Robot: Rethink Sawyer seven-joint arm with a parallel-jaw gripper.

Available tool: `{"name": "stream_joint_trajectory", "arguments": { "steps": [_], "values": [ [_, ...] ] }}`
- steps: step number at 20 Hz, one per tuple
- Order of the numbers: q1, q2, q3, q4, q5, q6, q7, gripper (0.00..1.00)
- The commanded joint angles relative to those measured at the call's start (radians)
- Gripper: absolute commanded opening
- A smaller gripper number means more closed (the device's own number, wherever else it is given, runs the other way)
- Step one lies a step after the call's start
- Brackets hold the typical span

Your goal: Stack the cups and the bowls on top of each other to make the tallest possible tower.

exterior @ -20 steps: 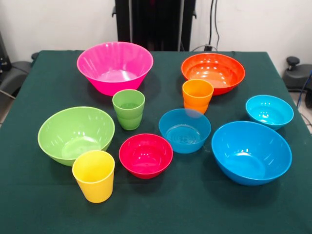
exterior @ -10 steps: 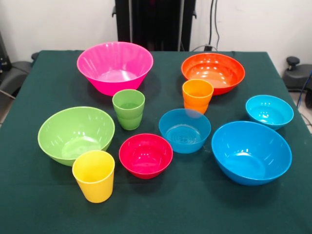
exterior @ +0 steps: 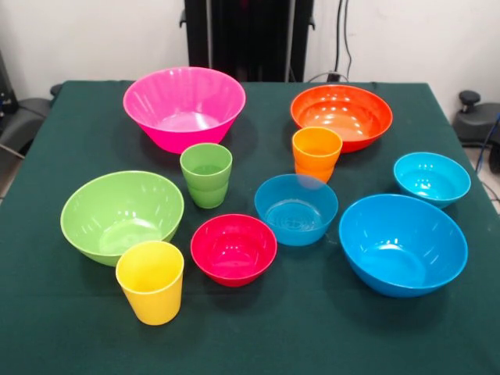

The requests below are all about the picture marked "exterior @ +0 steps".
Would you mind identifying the black hanging cable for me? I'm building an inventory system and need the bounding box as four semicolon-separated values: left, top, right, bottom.
334;0;355;81

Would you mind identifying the small red bowl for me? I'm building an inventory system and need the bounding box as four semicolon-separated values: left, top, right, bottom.
190;213;278;288

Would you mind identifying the black pedestal foot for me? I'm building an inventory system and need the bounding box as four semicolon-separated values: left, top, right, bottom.
0;84;63;157
452;90;500;145

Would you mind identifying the small turquoise bowl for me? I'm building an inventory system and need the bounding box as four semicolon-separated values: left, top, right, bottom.
393;152;472;209

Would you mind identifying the large pink bowl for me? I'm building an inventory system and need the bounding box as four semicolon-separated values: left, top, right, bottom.
123;66;247;155

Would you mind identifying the blue cable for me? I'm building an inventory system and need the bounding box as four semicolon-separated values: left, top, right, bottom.
473;112;500;173

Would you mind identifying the dark green table cloth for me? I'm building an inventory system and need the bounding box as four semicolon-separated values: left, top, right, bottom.
0;80;500;375

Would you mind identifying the orange cup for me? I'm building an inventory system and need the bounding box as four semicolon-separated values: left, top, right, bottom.
291;127;344;184

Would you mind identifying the ribbed blue bowl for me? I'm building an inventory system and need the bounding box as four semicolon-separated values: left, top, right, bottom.
254;173;339;247

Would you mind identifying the green bowl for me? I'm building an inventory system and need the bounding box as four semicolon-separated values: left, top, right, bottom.
59;170;185;268

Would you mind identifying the yellow cup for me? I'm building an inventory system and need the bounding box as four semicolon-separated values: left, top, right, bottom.
115;240;185;327

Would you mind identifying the dark equipment box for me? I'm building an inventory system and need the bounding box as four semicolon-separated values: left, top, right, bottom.
0;50;19;116

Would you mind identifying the large blue bowl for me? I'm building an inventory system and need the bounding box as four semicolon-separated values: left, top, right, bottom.
337;193;469;299

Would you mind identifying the orange-red bowl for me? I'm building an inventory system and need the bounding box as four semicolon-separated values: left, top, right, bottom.
290;84;394;154

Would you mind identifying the green cup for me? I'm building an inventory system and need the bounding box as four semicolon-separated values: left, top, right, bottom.
179;142;234;209

